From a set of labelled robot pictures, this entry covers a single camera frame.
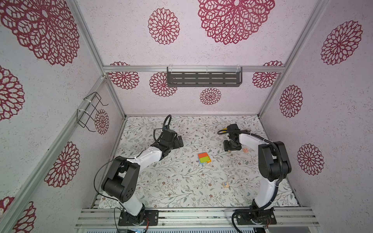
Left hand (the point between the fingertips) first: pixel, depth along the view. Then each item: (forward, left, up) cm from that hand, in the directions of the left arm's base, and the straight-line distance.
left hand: (175, 142), depth 94 cm
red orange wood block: (-4, -18, -9) cm, 20 cm away
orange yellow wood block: (-9, -23, -8) cm, 26 cm away
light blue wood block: (-11, -16, -8) cm, 21 cm away
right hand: (+1, -37, -6) cm, 38 cm away
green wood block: (-8, -19, -7) cm, 22 cm away
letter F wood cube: (-25, -29, -7) cm, 39 cm away
